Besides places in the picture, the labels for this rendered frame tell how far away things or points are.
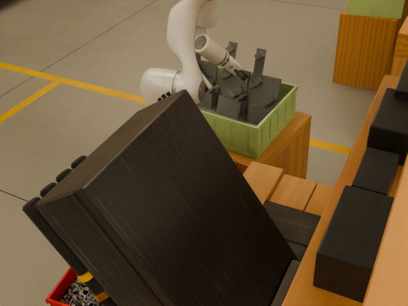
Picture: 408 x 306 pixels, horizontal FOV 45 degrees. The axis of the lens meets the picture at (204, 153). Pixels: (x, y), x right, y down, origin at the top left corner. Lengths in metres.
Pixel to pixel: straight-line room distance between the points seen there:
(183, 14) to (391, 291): 1.51
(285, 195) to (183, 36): 0.70
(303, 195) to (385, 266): 1.63
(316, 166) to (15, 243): 2.01
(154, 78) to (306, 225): 0.74
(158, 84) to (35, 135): 2.50
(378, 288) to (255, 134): 1.88
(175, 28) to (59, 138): 2.42
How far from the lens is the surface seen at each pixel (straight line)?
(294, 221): 1.76
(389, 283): 0.27
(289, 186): 1.93
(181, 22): 1.71
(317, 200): 1.88
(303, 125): 2.46
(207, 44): 2.05
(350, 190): 0.81
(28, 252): 3.12
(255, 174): 1.95
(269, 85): 2.33
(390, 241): 0.29
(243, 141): 2.18
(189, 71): 1.68
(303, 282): 0.77
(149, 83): 1.72
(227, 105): 2.38
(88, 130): 4.00
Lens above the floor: 2.14
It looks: 37 degrees down
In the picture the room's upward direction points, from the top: 4 degrees counter-clockwise
